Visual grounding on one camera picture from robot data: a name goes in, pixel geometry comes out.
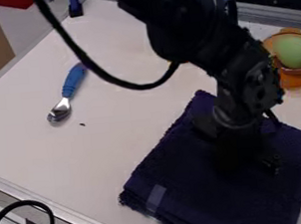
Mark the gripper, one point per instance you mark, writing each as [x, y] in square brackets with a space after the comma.
[242, 108]

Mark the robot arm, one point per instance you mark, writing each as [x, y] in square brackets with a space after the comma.
[184, 17]

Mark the orange cup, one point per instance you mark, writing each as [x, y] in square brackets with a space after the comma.
[298, 77]

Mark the green toy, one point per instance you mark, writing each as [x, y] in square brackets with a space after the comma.
[295, 50]

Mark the dark blue cloth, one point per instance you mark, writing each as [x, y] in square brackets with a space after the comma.
[196, 193]

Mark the blue clamp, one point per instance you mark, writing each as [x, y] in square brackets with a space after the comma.
[75, 4]

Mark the red box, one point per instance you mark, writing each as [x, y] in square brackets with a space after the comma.
[12, 2]

